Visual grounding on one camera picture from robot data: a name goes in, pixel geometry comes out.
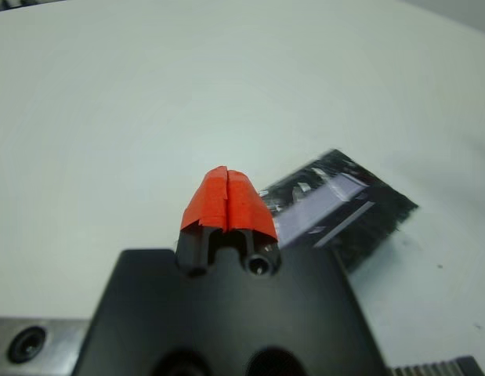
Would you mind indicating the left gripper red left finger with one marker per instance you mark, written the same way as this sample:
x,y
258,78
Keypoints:
x,y
208,203

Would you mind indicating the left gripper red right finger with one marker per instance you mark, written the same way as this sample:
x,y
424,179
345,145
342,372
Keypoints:
x,y
250,211

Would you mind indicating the black box lid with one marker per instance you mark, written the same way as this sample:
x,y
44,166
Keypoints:
x,y
344,207

